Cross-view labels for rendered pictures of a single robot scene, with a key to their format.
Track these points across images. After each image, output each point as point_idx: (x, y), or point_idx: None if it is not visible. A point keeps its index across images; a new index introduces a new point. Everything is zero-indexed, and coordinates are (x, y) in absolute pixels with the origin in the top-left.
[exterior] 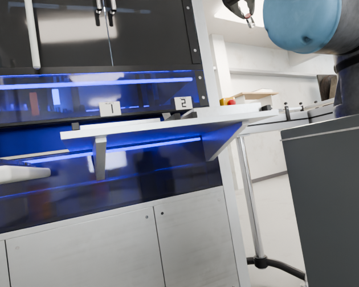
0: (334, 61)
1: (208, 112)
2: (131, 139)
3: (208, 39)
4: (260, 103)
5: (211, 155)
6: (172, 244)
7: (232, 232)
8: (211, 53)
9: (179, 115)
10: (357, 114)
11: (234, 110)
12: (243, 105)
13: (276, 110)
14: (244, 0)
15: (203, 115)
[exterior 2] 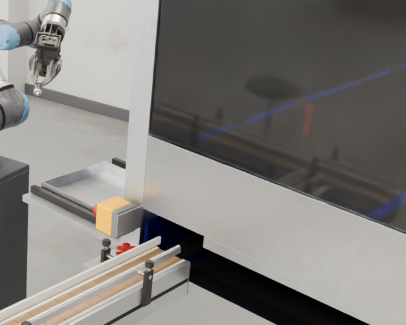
0: None
1: (93, 169)
2: None
3: (132, 77)
4: (42, 183)
5: None
6: None
7: None
8: (129, 108)
9: (112, 160)
10: None
11: (69, 178)
12: (60, 176)
13: (25, 194)
14: (40, 71)
15: (98, 170)
